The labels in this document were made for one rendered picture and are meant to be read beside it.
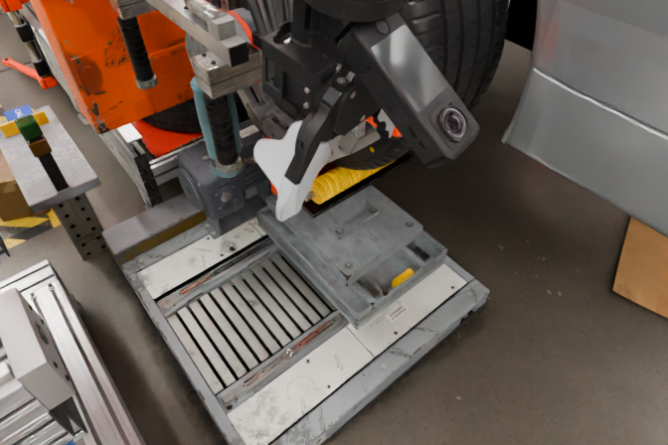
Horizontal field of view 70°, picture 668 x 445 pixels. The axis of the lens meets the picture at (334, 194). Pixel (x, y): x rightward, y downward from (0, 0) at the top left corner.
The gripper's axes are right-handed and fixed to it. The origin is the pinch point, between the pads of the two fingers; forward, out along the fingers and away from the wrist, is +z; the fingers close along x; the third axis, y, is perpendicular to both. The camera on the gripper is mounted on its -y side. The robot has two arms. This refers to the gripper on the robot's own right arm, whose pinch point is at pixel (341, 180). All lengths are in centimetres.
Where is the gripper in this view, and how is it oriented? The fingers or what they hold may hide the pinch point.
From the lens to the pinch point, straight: 46.1
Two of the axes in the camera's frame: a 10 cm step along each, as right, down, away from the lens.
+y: -7.4, -5.8, 3.3
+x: -6.6, 5.6, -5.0
